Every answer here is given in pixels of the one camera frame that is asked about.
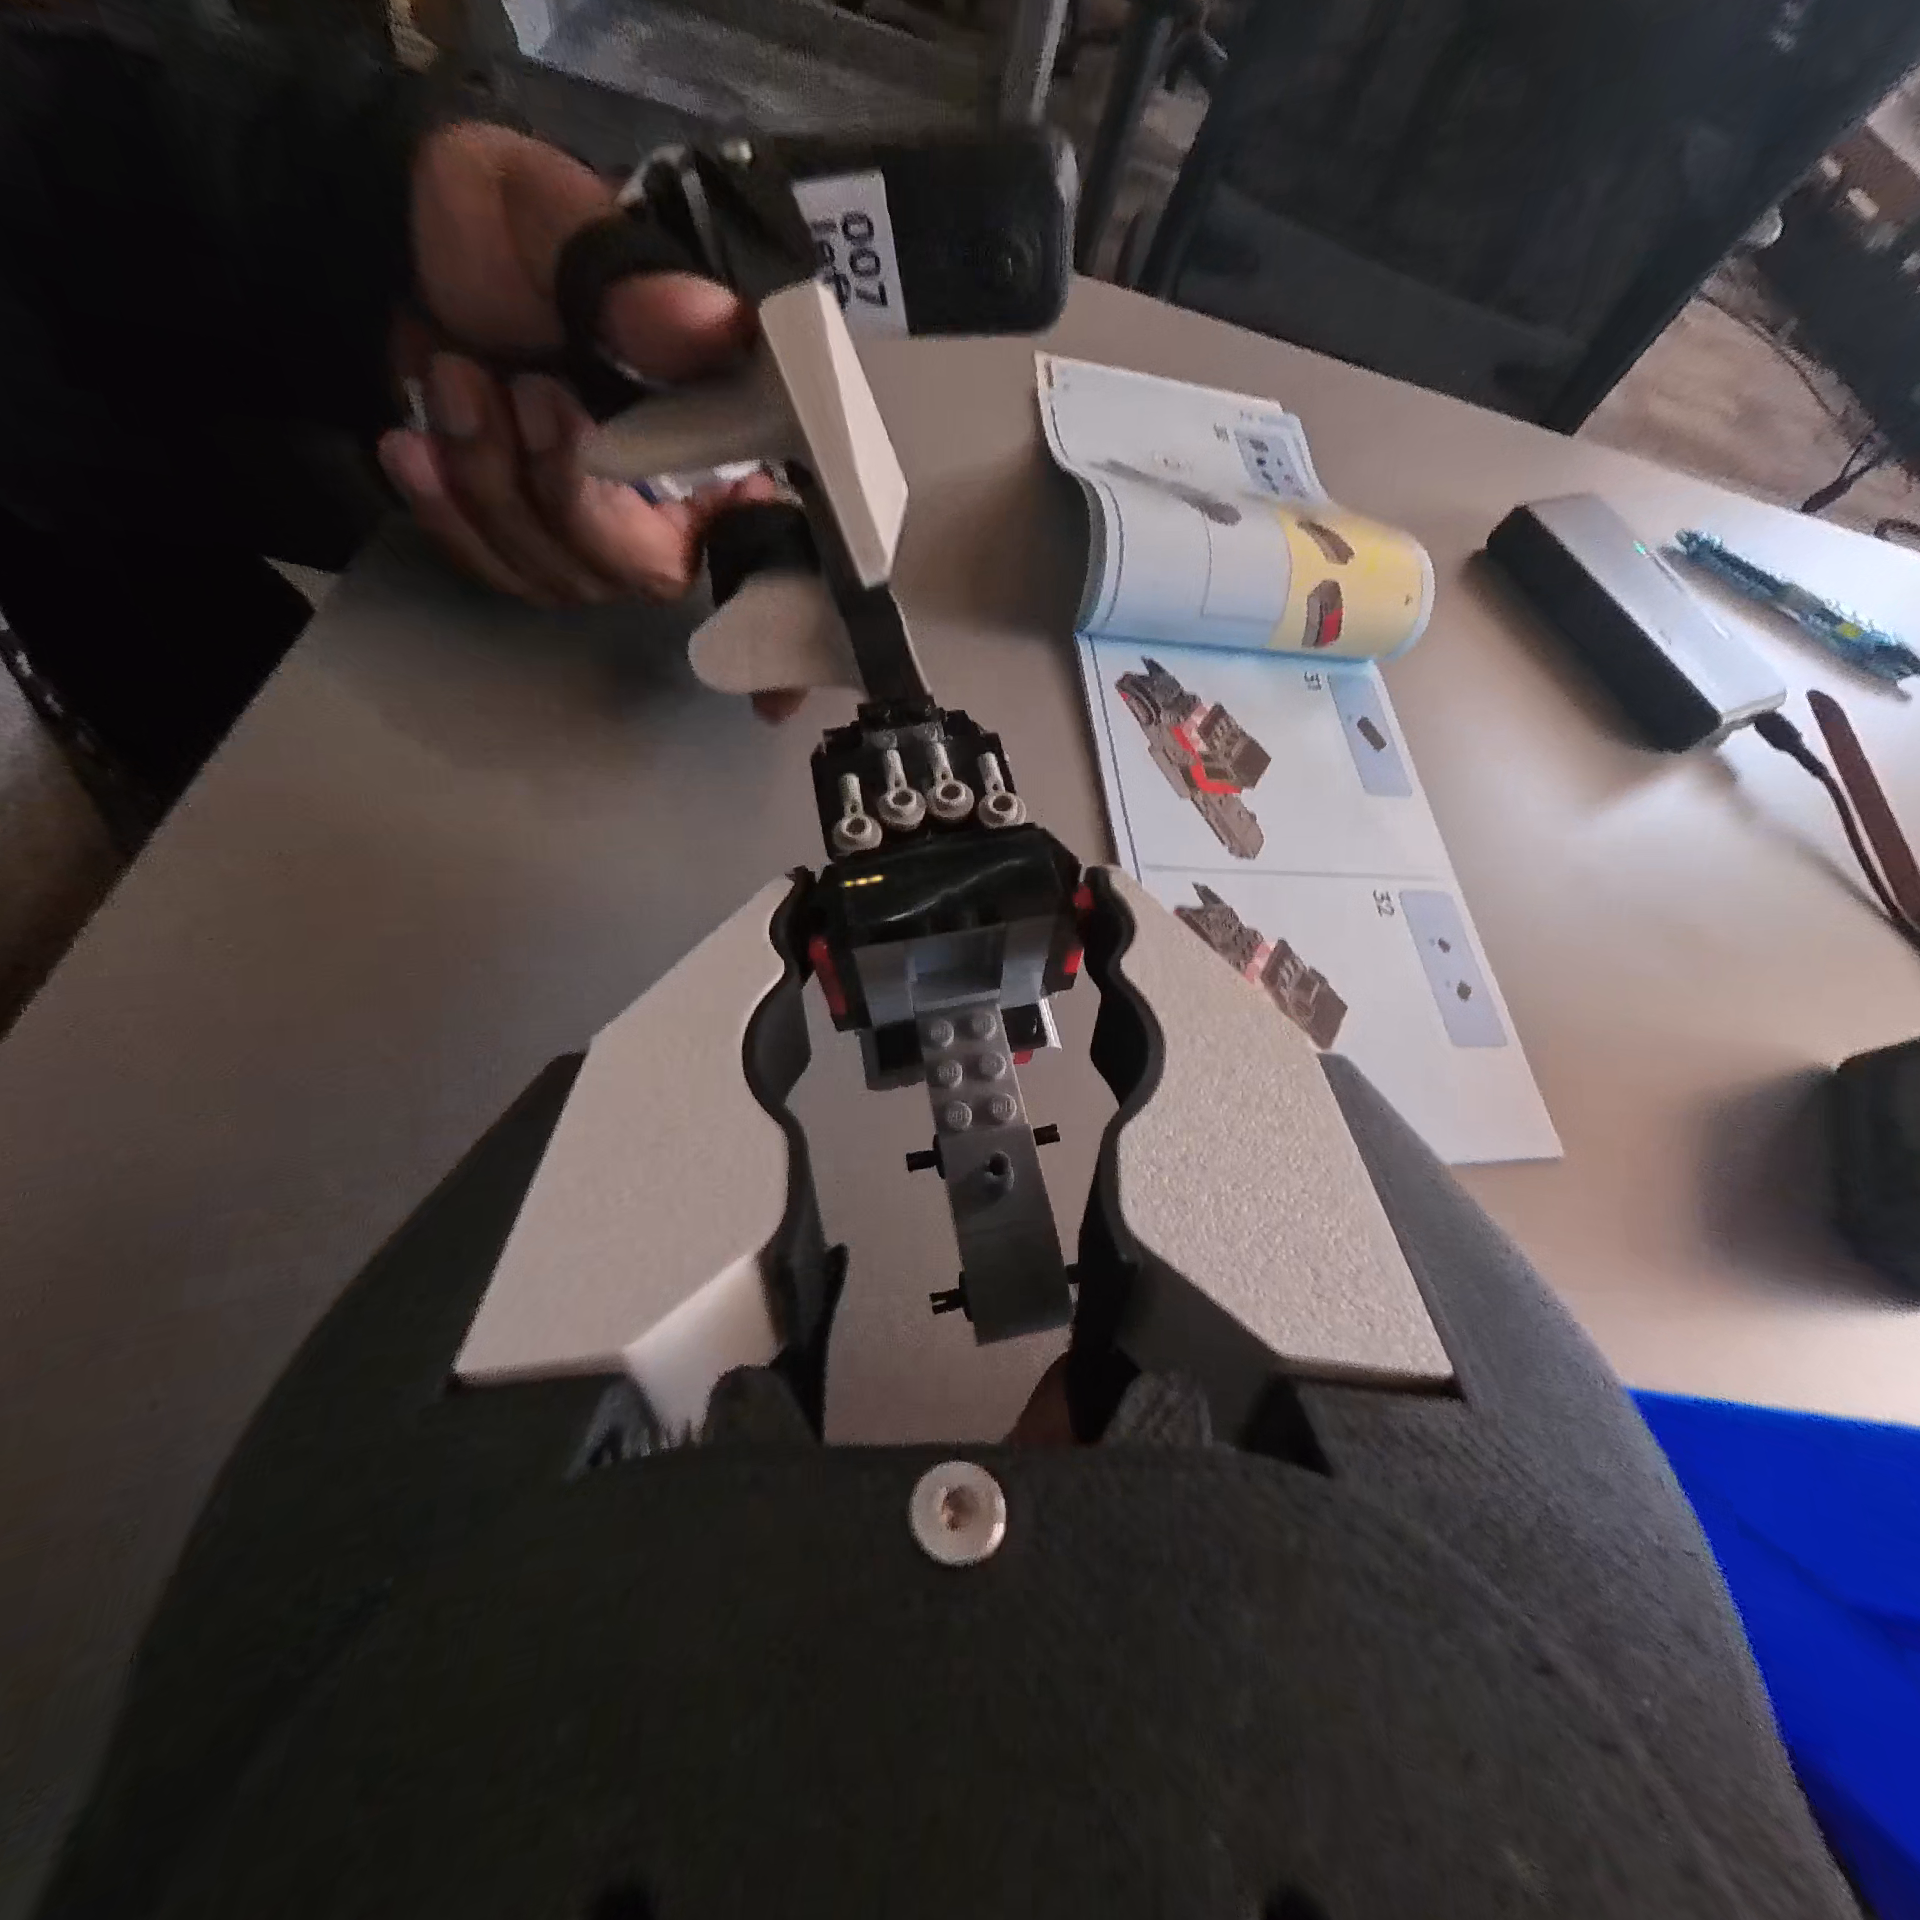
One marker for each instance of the black pouch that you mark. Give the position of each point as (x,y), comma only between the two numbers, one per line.
(1883,1171)

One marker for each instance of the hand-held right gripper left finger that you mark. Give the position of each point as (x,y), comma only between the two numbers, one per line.
(659,1141)

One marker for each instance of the open instruction booklet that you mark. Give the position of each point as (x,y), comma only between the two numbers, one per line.
(1276,839)

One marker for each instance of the grey desk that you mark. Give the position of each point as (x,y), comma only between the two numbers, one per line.
(453,839)

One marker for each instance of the black power bank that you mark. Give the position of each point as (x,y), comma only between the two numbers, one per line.
(1621,616)

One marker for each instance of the blue plastic bin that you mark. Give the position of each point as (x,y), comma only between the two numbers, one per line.
(1801,1576)

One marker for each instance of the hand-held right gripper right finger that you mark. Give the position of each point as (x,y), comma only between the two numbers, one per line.
(1246,1141)

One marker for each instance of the person's left forearm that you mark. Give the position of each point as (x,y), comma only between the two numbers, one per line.
(182,301)

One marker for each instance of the red and black brick model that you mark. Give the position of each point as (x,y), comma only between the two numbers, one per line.
(932,914)

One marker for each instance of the blue circuit board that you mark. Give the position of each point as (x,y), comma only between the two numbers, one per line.
(1801,609)

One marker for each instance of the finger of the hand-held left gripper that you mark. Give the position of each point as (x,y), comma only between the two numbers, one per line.
(846,464)

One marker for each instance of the person's left hand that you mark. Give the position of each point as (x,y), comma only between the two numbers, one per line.
(494,511)

